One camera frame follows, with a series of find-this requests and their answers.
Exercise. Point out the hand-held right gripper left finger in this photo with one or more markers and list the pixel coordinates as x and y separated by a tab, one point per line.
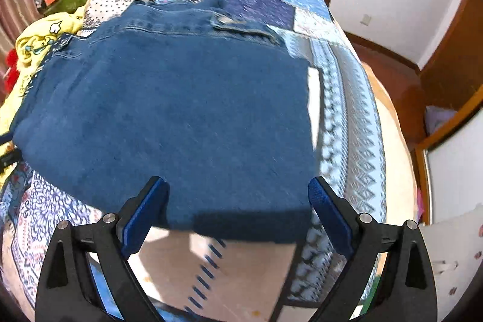
145	216

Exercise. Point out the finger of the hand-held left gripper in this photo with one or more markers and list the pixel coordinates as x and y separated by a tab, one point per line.
9	156

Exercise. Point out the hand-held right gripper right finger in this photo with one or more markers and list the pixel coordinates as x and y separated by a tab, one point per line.
330	216

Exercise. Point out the blue denim jacket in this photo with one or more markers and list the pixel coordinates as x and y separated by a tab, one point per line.
169	110

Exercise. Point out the blue patchwork blanket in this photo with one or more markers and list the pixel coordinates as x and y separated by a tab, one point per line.
351	141

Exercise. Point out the red plush toy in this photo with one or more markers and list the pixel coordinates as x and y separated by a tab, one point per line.
11	67

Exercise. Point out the beige bed mattress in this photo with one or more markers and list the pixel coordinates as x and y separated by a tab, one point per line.
396	148

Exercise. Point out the yellow printed blanket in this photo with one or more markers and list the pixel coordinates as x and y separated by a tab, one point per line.
41	39

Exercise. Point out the white sliding door with hearts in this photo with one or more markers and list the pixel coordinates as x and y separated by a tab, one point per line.
456	178

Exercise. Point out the purple cloth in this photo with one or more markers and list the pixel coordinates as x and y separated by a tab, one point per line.
439	120

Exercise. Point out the brown wooden wardrobe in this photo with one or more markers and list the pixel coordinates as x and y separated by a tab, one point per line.
452	54

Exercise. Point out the white wall socket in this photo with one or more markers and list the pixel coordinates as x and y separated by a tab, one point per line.
366	20

